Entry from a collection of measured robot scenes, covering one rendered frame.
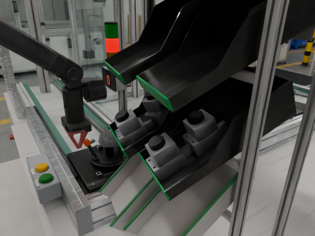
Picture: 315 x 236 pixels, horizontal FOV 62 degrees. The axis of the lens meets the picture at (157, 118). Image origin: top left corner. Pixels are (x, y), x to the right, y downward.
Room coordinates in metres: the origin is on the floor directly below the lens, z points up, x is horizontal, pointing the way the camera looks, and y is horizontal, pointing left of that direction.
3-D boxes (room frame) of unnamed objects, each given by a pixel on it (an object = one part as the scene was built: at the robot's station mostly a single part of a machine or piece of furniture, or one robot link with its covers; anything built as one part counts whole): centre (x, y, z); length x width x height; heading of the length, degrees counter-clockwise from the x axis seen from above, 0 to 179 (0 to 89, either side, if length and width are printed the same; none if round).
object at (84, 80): (0.76, 0.22, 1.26); 0.11 x 0.09 x 0.12; 124
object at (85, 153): (0.79, 0.17, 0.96); 0.24 x 0.24 x 0.02; 33
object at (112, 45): (1.01, 0.17, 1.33); 0.05 x 0.05 x 0.05
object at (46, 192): (0.74, 0.39, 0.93); 0.21 x 0.07 x 0.06; 33
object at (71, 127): (0.73, 0.25, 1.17); 0.10 x 0.07 x 0.07; 34
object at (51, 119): (1.05, 0.31, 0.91); 0.84 x 0.28 x 0.10; 33
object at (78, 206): (0.93, 0.45, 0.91); 0.89 x 0.06 x 0.11; 33
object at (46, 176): (0.68, 0.36, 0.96); 0.04 x 0.04 x 0.02
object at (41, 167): (0.74, 0.39, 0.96); 0.04 x 0.04 x 0.02
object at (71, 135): (0.74, 0.26, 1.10); 0.07 x 0.07 x 0.09; 34
